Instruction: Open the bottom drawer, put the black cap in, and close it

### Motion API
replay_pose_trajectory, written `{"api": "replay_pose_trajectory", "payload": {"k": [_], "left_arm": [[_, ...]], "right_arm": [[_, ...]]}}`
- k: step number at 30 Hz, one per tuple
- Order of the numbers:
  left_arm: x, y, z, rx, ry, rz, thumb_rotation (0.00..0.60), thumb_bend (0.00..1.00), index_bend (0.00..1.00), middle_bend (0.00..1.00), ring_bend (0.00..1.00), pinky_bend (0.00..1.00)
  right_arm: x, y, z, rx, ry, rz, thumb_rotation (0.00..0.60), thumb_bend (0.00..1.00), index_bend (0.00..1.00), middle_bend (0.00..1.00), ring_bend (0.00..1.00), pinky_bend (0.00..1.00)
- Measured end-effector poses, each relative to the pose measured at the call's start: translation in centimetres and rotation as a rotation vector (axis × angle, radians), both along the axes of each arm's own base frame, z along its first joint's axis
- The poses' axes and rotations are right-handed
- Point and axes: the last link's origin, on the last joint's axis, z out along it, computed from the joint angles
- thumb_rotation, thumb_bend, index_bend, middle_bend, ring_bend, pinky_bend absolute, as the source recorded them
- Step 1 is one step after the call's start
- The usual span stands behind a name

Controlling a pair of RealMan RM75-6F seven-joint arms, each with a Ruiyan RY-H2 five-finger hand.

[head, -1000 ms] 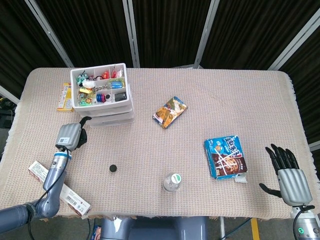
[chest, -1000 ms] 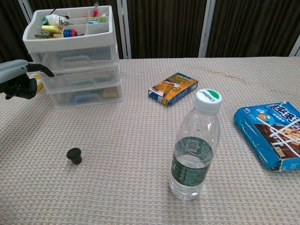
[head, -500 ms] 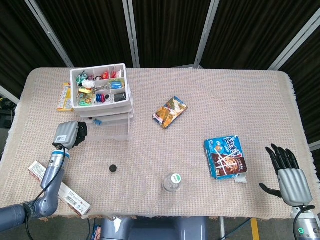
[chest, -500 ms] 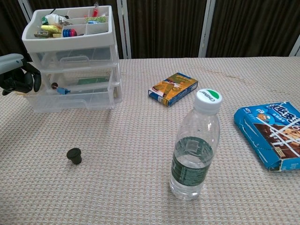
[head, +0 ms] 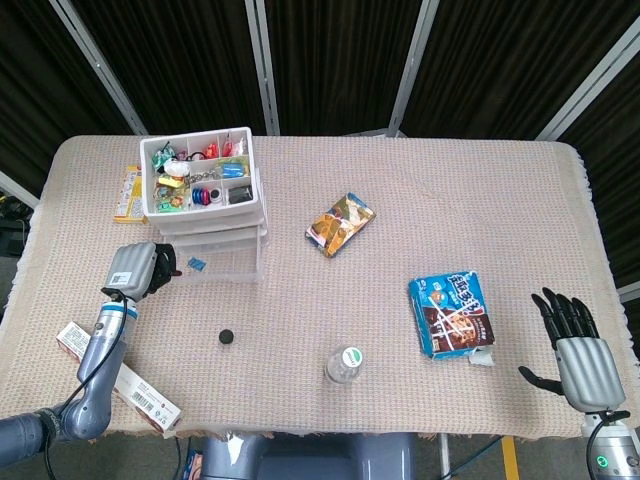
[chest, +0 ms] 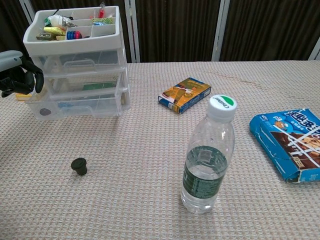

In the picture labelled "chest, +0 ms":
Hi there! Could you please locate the white plastic drawer organizer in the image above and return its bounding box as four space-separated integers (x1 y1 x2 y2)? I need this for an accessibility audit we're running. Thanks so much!
22 5 132 117

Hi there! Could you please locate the yellow small carton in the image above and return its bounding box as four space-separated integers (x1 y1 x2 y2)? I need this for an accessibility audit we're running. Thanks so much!
15 92 33 102

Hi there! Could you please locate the olive gold packet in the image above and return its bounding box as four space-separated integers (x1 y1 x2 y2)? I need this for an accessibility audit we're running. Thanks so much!
36 32 55 41

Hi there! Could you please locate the yellow wrapped packet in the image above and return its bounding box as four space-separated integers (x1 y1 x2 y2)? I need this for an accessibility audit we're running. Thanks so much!
43 26 66 36

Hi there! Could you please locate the clear plastic drawer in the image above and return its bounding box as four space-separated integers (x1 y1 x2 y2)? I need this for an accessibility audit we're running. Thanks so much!
44 72 127 95
24 91 126 121
31 49 124 75

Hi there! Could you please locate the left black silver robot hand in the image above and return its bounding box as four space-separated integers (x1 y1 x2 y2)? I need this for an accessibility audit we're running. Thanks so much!
0 49 45 99

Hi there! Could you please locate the blue green snack packet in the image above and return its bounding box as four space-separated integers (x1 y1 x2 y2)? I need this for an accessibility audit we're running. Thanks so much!
91 16 116 26

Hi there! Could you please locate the beige woven tablecloth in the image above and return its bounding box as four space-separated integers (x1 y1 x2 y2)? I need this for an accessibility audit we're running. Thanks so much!
0 59 320 240

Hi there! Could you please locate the stack of coloured rings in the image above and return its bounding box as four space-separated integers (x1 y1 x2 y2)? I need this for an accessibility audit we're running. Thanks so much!
66 29 83 40

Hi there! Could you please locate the white screen frame post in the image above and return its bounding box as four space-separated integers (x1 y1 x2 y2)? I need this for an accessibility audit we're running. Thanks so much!
18 0 38 16
211 0 231 62
308 39 320 61
124 0 141 63

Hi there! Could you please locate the orange blue snack box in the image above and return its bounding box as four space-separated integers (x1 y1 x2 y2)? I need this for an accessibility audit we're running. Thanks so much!
157 76 212 115

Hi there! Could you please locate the clear water bottle white cap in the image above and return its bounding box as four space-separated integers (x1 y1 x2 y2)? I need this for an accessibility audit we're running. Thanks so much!
180 94 238 215

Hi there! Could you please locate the blue cookie package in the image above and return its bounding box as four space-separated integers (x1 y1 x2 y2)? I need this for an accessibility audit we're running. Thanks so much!
249 107 320 185

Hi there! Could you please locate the green flat card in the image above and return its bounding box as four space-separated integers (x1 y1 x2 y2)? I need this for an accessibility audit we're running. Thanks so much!
82 81 114 91

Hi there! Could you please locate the black hair tie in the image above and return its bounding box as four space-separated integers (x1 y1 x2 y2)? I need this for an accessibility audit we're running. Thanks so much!
57 8 75 21

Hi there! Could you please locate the black rubber stopper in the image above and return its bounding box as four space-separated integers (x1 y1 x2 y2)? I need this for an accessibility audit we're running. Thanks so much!
70 157 88 176

